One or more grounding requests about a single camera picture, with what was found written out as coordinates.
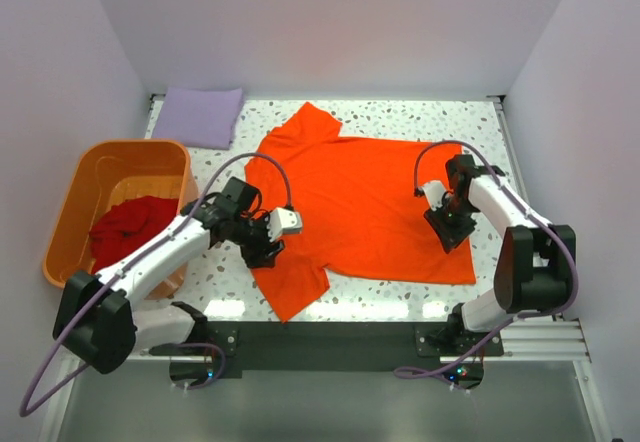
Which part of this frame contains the orange t-shirt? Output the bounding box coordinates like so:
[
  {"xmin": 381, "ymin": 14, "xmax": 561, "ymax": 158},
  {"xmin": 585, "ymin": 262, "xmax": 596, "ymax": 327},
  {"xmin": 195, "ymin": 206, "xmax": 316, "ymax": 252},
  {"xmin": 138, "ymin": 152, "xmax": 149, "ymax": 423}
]
[{"xmin": 245, "ymin": 103, "xmax": 476, "ymax": 322}]

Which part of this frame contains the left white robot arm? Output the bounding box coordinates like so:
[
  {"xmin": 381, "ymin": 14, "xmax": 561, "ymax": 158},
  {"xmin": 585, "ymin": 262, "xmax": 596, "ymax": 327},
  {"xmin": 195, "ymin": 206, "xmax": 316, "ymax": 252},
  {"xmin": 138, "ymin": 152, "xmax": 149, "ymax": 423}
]
[{"xmin": 53, "ymin": 177, "xmax": 303, "ymax": 374}]

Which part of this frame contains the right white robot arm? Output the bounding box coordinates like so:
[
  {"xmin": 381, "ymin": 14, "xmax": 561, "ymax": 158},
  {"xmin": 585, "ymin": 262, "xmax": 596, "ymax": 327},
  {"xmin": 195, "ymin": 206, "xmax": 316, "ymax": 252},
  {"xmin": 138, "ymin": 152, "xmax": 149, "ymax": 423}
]
[{"xmin": 414, "ymin": 154, "xmax": 576, "ymax": 351}]

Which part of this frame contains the red t-shirt in basket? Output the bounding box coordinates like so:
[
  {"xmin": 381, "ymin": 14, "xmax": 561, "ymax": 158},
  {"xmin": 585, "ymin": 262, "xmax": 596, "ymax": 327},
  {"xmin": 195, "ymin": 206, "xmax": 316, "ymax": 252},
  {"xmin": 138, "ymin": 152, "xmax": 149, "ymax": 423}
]
[{"xmin": 89, "ymin": 196, "xmax": 178, "ymax": 273}]

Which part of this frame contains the folded lavender t-shirt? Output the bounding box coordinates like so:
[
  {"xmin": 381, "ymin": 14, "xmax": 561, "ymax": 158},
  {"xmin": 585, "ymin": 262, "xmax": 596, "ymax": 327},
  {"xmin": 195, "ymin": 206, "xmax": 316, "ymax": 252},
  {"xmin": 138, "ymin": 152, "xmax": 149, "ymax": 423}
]
[{"xmin": 152, "ymin": 87, "xmax": 244, "ymax": 150}]

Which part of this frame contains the orange plastic basket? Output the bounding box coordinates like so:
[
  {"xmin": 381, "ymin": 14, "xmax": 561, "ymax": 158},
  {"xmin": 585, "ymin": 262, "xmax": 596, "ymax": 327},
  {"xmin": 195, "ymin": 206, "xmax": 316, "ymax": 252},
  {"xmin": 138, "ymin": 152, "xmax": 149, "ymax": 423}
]
[{"xmin": 42, "ymin": 139, "xmax": 198, "ymax": 289}]

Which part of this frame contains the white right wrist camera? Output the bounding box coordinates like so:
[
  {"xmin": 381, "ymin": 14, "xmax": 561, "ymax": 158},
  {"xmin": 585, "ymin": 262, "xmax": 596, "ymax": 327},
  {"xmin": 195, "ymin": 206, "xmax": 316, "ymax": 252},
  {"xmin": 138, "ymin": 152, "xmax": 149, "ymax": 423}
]
[{"xmin": 421, "ymin": 180, "xmax": 448, "ymax": 210}]

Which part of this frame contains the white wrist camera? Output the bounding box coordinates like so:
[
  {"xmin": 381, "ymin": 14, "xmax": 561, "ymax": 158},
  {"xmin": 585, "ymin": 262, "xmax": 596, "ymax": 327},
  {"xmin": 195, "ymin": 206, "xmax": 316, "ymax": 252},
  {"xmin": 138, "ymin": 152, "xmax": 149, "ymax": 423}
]
[
  {"xmin": 421, "ymin": 180, "xmax": 448, "ymax": 210},
  {"xmin": 267, "ymin": 207, "xmax": 303, "ymax": 241}
]

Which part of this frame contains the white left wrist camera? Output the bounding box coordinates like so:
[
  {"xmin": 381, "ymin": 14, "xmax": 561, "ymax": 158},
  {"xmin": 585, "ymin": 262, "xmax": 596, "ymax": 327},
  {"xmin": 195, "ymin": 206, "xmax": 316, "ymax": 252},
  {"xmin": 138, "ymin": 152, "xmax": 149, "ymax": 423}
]
[{"xmin": 267, "ymin": 207, "xmax": 303, "ymax": 241}]

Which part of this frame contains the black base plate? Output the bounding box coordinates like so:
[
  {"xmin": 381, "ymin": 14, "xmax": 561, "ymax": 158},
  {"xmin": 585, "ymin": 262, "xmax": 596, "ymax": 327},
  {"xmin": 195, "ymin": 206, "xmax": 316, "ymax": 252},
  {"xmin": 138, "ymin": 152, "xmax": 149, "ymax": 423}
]
[{"xmin": 149, "ymin": 321, "xmax": 504, "ymax": 384}]

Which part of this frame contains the aluminium front rail frame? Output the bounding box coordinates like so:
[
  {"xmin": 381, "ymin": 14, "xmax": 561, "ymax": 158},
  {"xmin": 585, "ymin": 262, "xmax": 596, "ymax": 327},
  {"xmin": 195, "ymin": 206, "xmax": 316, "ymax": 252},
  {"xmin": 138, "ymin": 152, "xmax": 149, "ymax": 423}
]
[{"xmin": 41, "ymin": 320, "xmax": 612, "ymax": 441}]

